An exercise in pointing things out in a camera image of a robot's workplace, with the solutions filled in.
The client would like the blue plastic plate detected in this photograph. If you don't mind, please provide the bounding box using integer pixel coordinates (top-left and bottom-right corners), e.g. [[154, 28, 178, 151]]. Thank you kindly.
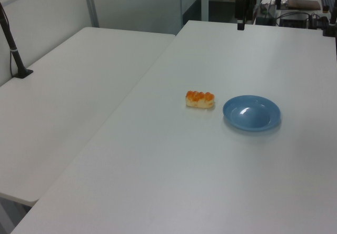
[[222, 95, 282, 132]]

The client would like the brown cardboard box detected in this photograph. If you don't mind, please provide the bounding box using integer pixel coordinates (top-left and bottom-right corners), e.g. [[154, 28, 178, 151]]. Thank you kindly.
[[286, 0, 321, 10]]

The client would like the orange glazed bread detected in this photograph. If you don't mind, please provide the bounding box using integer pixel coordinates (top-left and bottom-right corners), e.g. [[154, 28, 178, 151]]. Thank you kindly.
[[185, 90, 216, 109]]

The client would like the black clamped camera stand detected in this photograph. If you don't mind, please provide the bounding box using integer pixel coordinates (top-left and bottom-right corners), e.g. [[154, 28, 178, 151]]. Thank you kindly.
[[322, 0, 337, 37]]

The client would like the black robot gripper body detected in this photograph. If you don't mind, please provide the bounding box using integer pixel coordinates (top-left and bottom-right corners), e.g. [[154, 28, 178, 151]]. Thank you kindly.
[[235, 0, 256, 22]]

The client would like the black camera stand with base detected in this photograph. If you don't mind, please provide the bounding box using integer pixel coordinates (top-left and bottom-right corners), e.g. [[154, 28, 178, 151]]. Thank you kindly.
[[0, 2, 34, 80]]

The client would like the black electronics box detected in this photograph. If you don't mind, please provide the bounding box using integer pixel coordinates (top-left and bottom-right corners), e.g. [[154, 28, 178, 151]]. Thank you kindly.
[[278, 17, 309, 28]]

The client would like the white shelf frame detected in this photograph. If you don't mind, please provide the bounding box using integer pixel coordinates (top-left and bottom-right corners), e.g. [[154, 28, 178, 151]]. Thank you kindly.
[[180, 0, 237, 27]]

